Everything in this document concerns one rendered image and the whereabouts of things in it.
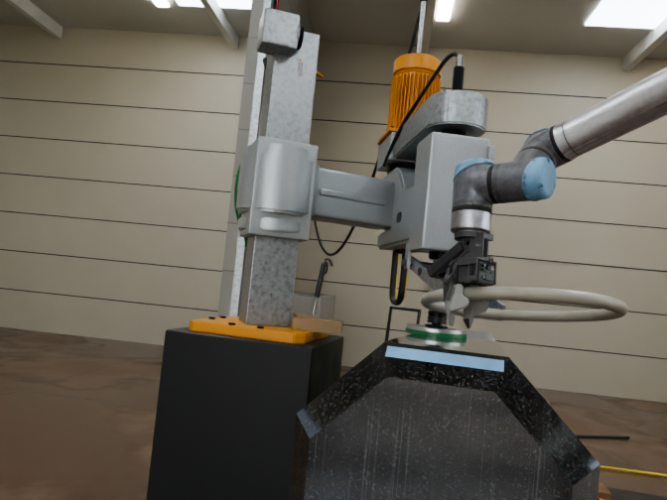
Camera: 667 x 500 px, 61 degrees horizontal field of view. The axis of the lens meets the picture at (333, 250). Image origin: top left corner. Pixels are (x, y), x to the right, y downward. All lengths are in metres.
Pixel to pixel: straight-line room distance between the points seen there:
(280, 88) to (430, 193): 0.85
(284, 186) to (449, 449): 1.26
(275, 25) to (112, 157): 5.68
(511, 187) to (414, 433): 0.69
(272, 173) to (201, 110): 5.36
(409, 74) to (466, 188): 1.59
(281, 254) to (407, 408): 1.06
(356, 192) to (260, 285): 0.60
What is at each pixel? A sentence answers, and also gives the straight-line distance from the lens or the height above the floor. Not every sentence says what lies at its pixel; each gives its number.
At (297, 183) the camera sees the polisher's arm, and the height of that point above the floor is 1.38.
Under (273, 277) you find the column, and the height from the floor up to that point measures 0.98.
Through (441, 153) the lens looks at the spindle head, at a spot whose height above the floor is 1.48.
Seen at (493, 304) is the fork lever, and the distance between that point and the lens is 1.78.
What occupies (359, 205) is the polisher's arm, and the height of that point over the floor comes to 1.34.
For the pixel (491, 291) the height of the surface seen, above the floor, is 1.00.
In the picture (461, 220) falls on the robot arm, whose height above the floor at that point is 1.15.
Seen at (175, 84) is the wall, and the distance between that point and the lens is 7.90.
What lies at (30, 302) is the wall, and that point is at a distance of 8.33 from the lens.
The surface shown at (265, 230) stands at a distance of 2.35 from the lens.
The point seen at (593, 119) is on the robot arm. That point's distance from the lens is 1.35.
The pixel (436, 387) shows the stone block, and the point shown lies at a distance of 1.55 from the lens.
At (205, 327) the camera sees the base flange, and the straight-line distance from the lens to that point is 2.32.
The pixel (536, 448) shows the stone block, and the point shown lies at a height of 0.63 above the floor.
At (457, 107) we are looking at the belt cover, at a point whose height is 1.64.
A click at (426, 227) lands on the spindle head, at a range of 2.01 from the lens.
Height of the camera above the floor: 0.99
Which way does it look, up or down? 3 degrees up
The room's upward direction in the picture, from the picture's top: 6 degrees clockwise
